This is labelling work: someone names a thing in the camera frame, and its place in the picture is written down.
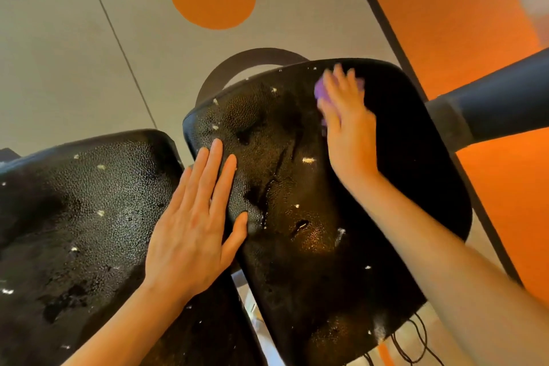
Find person's right hand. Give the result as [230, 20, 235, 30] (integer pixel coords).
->
[317, 63, 381, 185]

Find person's left hand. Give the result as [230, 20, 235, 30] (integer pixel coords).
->
[143, 138, 249, 300]

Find purple cleaning sponge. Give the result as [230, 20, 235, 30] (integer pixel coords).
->
[313, 76, 365, 127]

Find person's right forearm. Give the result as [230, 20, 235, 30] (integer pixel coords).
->
[342, 170, 549, 366]

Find person's left forearm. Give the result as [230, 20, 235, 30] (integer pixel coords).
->
[62, 279, 194, 366]

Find black textured chair seat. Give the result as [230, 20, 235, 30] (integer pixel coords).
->
[0, 129, 269, 366]
[182, 58, 473, 366]

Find black cylindrical pole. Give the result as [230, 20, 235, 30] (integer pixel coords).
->
[426, 47, 549, 153]

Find thin black cables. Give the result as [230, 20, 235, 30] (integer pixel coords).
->
[362, 312, 445, 366]

